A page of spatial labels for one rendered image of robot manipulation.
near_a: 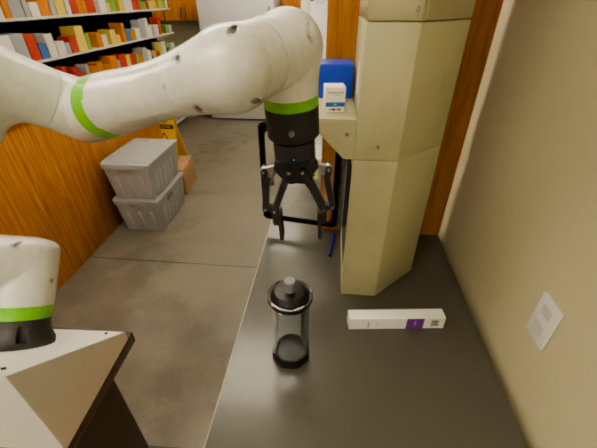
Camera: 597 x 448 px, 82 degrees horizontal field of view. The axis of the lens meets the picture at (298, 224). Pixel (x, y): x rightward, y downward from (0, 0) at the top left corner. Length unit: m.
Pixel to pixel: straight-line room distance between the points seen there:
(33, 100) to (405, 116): 0.73
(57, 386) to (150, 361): 1.39
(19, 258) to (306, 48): 0.76
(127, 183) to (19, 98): 2.41
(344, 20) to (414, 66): 0.40
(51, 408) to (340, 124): 0.87
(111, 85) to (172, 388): 1.74
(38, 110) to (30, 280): 0.40
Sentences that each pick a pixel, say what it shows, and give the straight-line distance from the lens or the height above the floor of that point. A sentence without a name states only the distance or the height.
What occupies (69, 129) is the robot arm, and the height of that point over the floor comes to 1.54.
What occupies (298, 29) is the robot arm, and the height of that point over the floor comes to 1.72.
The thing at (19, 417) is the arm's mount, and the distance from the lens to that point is 0.93.
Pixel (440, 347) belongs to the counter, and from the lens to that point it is 1.09.
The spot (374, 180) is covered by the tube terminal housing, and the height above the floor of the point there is 1.35.
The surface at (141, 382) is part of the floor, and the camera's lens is 2.22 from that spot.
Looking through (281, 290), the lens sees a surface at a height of 1.18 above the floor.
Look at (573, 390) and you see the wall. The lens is 0.90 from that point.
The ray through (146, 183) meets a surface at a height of 0.49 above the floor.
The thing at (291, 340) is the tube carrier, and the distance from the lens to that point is 0.88.
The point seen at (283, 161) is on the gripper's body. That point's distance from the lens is 0.61.
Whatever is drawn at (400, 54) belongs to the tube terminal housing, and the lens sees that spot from 0.83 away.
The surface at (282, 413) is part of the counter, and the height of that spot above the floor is 0.94.
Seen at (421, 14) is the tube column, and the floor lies 1.72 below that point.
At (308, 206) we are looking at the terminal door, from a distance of 1.33.
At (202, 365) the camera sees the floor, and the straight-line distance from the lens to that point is 2.18.
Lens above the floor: 1.75
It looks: 34 degrees down
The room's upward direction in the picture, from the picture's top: straight up
